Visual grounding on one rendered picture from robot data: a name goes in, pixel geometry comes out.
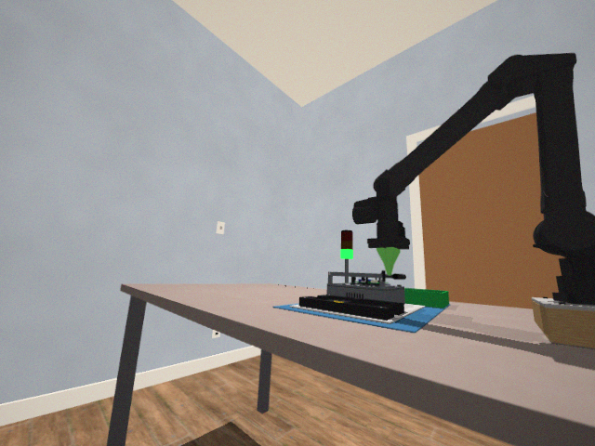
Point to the green bin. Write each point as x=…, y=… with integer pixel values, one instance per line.
x=438, y=299

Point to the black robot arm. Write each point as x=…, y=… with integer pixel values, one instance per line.
x=570, y=230

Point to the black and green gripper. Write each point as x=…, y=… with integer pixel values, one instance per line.
x=388, y=243

